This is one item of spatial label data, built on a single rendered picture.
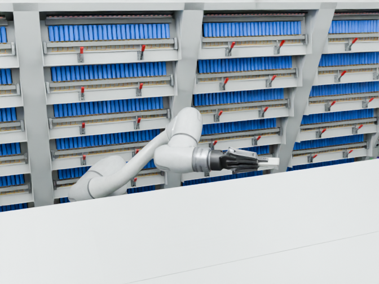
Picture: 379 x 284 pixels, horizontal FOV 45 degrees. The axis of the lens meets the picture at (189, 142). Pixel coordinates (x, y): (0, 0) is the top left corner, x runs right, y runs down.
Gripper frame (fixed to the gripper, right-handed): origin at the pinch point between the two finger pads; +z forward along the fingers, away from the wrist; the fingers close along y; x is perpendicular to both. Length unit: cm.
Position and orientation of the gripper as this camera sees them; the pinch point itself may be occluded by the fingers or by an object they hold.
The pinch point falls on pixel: (268, 162)
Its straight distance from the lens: 159.8
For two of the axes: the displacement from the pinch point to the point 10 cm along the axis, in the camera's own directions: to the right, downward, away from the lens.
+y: -2.0, -6.5, -7.3
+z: 9.6, 0.2, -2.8
